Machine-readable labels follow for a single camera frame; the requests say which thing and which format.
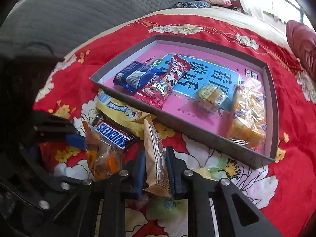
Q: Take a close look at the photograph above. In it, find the brown chocolate bar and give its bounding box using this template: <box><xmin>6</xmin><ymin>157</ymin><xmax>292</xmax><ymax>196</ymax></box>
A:
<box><xmin>92</xmin><ymin>118</ymin><xmax>139</xmax><ymax>150</ymax></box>

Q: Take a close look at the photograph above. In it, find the yellow snack packet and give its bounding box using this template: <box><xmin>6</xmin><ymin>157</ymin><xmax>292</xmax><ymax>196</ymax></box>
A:
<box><xmin>95</xmin><ymin>88</ymin><xmax>157</xmax><ymax>140</ymax></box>

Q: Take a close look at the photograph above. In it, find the red panda snack packet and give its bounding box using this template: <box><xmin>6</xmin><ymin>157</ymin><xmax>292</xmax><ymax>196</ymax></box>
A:
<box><xmin>134</xmin><ymin>54</ymin><xmax>192</xmax><ymax>110</ymax></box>

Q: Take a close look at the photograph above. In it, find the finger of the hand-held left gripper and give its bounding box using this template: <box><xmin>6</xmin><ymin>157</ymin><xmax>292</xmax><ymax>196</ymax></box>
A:
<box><xmin>31</xmin><ymin>110</ymin><xmax>87</xmax><ymax>150</ymax></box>
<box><xmin>17</xmin><ymin>143</ymin><xmax>84</xmax><ymax>210</ymax></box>

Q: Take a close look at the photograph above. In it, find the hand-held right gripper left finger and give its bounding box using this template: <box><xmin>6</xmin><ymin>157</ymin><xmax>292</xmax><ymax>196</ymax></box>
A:
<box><xmin>32</xmin><ymin>147</ymin><xmax>146</xmax><ymax>237</ymax></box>

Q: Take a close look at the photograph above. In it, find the beige snack packet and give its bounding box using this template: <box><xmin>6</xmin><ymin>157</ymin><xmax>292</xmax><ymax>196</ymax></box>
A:
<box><xmin>143</xmin><ymin>116</ymin><xmax>173</xmax><ymax>198</ymax></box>

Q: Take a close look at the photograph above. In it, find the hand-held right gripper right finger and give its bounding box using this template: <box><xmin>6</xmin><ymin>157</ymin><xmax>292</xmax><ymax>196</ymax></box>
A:
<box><xmin>165</xmin><ymin>146</ymin><xmax>284</xmax><ymax>237</ymax></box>

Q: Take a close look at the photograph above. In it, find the blue cookie packet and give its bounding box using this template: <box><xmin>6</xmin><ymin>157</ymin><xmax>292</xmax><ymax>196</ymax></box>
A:
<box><xmin>114</xmin><ymin>60</ymin><xmax>163</xmax><ymax>94</ymax></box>

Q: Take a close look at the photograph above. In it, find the small clear cake packet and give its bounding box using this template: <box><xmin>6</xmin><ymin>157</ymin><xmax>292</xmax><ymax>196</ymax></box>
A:
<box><xmin>191</xmin><ymin>83</ymin><xmax>229</xmax><ymax>114</ymax></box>

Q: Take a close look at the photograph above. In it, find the pink pillow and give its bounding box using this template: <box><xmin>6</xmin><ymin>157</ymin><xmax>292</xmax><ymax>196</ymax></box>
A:
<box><xmin>286</xmin><ymin>20</ymin><xmax>316</xmax><ymax>73</ymax></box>

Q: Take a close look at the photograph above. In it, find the red floral blanket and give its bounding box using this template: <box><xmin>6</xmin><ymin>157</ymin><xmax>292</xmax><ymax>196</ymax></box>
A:
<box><xmin>32</xmin><ymin>13</ymin><xmax>316</xmax><ymax>237</ymax></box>

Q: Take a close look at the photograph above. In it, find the pink book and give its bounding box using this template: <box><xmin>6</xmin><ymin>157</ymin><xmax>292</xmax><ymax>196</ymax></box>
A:
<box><xmin>99</xmin><ymin>42</ymin><xmax>268</xmax><ymax>158</ymax></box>

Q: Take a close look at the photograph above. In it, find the orange label pastry packet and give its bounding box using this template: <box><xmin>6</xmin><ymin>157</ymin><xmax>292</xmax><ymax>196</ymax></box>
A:
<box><xmin>81</xmin><ymin>121</ymin><xmax>129</xmax><ymax>181</ymax></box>

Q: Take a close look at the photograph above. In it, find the grey cardboard box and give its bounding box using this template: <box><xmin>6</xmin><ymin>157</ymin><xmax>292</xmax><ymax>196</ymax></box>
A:
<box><xmin>89</xmin><ymin>35</ymin><xmax>279</xmax><ymax>170</ymax></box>

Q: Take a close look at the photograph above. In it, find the dark blue patterned cloth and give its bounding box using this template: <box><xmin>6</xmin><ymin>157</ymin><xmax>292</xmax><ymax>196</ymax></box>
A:
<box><xmin>174</xmin><ymin>0</ymin><xmax>211</xmax><ymax>10</ymax></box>

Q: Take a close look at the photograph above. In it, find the large clear yellow pastry packet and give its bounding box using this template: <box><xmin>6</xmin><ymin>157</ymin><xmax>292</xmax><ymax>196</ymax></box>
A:
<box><xmin>226</xmin><ymin>84</ymin><xmax>268</xmax><ymax>151</ymax></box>

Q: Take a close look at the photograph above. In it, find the grey quilted cover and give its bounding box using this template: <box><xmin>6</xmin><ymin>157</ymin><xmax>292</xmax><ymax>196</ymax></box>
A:
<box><xmin>0</xmin><ymin>0</ymin><xmax>195</xmax><ymax>62</ymax></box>

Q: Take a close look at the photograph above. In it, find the beige bed sheet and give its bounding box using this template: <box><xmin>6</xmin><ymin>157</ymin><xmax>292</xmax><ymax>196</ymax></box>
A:
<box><xmin>35</xmin><ymin>7</ymin><xmax>292</xmax><ymax>99</ymax></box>

